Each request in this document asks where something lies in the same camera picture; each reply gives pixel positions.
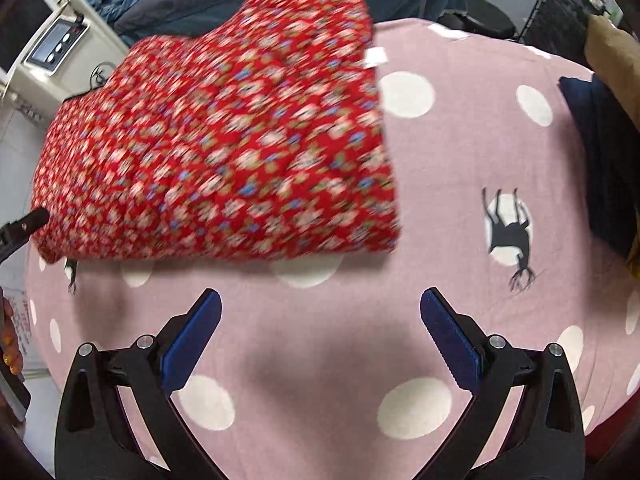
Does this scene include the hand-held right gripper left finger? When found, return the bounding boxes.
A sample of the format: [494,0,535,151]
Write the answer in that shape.
[54,287,223,480]

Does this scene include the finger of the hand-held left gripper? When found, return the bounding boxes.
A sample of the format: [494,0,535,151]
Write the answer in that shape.
[0,208,51,263]

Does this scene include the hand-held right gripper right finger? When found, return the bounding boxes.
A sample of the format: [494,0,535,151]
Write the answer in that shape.
[415,287,587,480]

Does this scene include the red floral jacket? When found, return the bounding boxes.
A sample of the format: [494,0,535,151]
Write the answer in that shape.
[30,0,403,265]

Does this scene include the person's left hand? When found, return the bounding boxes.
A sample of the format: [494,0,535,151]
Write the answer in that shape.
[0,297,25,376]

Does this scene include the white paper with red print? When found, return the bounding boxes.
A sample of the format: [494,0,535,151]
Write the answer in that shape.
[0,285,46,376]

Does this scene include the white appliance with display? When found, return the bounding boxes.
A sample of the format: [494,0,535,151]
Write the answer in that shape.
[0,0,131,106]

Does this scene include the pink polka-dot blanket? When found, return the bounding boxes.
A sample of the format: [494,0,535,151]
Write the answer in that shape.
[22,17,640,480]

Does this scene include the navy cloth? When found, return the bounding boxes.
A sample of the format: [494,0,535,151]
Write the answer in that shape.
[557,75,640,261]

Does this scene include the black round stool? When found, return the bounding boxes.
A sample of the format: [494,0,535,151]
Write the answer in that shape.
[437,0,518,41]

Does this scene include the mustard brown cloth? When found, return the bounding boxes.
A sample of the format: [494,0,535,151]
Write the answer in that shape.
[585,14,640,126]

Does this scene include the black wire rack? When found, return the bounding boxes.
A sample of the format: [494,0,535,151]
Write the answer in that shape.
[515,0,626,58]

